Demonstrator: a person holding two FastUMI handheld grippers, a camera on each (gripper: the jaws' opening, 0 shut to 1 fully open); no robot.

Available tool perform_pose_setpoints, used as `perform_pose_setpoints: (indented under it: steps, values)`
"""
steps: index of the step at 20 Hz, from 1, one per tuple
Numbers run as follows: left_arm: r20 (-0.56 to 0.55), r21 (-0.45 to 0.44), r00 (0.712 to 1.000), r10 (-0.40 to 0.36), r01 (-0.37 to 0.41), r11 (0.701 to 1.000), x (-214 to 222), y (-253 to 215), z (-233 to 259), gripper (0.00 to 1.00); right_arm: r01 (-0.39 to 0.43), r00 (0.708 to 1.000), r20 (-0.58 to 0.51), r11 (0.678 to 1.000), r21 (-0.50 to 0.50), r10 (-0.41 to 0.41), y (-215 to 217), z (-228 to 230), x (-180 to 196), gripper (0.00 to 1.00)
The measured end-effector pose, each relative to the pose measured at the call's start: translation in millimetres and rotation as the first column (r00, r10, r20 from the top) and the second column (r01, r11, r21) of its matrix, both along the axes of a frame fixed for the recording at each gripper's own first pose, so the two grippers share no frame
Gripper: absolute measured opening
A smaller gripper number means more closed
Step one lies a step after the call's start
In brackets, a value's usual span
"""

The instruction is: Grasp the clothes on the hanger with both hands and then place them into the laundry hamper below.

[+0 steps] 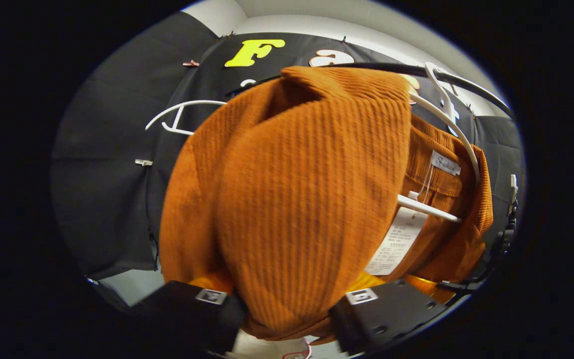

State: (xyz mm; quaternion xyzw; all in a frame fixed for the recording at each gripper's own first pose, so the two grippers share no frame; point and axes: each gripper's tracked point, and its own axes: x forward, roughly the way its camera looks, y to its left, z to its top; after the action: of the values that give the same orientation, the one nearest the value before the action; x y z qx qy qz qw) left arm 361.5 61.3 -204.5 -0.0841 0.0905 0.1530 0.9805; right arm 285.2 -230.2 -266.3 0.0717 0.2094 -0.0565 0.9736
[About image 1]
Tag black clothes rack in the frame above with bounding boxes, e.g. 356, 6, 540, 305
226, 62, 513, 118

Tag white laundry hamper red handles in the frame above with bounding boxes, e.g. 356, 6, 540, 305
227, 332, 313, 359

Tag white clothes hanger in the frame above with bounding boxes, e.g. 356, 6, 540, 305
398, 62, 482, 223
145, 100, 228, 136

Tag orange corduroy jacket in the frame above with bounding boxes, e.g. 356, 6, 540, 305
159, 66, 494, 346

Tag black backdrop cloth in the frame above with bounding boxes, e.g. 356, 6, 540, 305
50, 11, 526, 280

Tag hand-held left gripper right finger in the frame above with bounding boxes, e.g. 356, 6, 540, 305
328, 271, 459, 357

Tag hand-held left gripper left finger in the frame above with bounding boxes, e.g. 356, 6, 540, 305
130, 269, 247, 357

